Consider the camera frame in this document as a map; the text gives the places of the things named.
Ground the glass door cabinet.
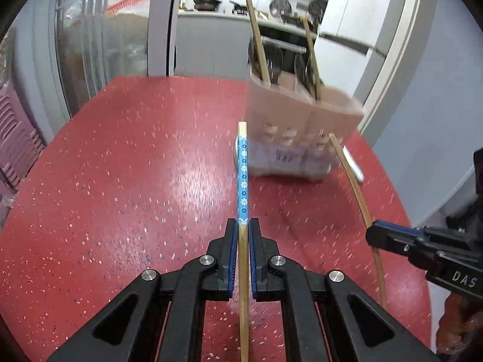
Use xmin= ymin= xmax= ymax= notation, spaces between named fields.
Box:
xmin=55 ymin=0 xmax=152 ymax=117

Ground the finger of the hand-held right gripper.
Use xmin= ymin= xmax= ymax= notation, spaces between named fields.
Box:
xmin=365 ymin=220 xmax=429 ymax=262

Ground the yellow patterned wooden chopstick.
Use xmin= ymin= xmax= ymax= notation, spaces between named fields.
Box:
xmin=246 ymin=0 xmax=271 ymax=84

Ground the plain wooden chopstick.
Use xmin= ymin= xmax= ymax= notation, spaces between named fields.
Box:
xmin=301 ymin=16 xmax=322 ymax=102
xmin=329 ymin=133 xmax=389 ymax=312

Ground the black handled spoon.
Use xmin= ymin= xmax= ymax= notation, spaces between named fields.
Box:
xmin=296 ymin=45 xmax=324 ymax=97
xmin=248 ymin=40 xmax=289 ymax=85

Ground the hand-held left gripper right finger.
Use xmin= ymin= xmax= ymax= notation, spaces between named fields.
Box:
xmin=249 ymin=218 xmax=438 ymax=362

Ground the white kitchen counter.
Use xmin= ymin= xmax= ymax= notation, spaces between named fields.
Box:
xmin=177 ymin=8 xmax=265 ymax=80

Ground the dark cabinet handle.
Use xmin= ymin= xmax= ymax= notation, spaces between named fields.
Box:
xmin=321 ymin=32 xmax=387 ymax=58

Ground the person's right hand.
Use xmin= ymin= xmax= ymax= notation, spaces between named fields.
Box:
xmin=436 ymin=293 xmax=483 ymax=356

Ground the beige utensil holder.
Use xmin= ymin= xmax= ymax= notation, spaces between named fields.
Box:
xmin=236 ymin=71 xmax=366 ymax=183

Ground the pink plastic stool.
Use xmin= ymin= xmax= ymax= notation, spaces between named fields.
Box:
xmin=0 ymin=90 xmax=46 ymax=193

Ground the black built-in oven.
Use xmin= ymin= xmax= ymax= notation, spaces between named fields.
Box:
xmin=249 ymin=21 xmax=321 ymax=80

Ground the blue patterned wooden chopstick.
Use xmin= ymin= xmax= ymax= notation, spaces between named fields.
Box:
xmin=236 ymin=121 xmax=250 ymax=362

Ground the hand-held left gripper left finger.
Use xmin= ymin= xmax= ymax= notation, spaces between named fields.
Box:
xmin=47 ymin=218 xmax=239 ymax=362

